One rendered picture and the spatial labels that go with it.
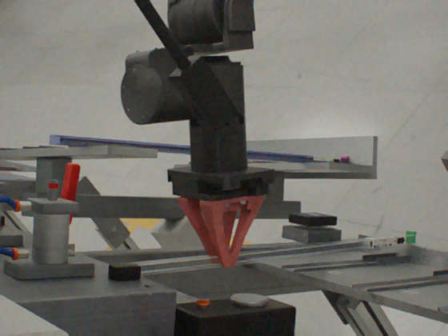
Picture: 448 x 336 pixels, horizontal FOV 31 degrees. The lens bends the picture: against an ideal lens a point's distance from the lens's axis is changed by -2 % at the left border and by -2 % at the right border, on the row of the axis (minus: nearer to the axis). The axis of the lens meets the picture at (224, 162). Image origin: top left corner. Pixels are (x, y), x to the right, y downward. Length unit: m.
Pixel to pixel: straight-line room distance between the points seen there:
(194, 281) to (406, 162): 1.64
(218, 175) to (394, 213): 1.60
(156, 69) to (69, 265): 0.30
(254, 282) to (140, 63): 0.35
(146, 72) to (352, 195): 1.79
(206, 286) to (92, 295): 0.50
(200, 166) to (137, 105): 0.10
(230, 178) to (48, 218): 0.32
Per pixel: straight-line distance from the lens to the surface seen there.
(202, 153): 0.81
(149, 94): 0.76
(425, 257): 1.03
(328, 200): 2.55
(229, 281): 0.97
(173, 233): 1.16
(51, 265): 0.50
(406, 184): 2.44
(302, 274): 0.90
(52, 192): 0.50
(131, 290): 0.48
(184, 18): 0.82
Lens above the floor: 1.38
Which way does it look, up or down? 27 degrees down
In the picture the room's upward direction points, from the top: 34 degrees counter-clockwise
